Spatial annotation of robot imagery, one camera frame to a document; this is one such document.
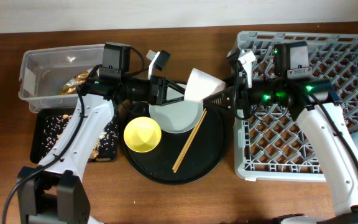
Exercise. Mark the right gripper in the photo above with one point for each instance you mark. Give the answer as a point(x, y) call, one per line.
point(243, 93)

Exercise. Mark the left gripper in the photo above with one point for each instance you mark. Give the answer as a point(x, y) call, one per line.
point(156, 81)

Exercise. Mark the light grey plate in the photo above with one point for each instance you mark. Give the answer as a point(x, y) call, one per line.
point(177, 117)

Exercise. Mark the yellow bowl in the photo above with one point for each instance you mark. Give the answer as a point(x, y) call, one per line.
point(142, 134)

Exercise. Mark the food scraps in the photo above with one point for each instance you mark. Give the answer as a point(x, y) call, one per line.
point(51, 129)

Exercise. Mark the gold snack wrapper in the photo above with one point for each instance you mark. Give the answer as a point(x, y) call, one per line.
point(70, 87)

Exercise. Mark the pink cup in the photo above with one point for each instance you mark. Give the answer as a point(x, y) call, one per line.
point(200, 85)

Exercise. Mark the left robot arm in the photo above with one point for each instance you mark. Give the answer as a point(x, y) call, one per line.
point(53, 191)

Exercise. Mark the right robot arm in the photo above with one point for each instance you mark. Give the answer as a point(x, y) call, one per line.
point(313, 104)

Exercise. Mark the round black tray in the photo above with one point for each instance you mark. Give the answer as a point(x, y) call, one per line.
point(204, 154)

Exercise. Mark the clear plastic bin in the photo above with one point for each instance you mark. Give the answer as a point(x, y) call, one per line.
point(45, 71)

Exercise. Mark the black rectangular tray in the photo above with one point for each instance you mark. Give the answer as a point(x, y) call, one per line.
point(53, 111)

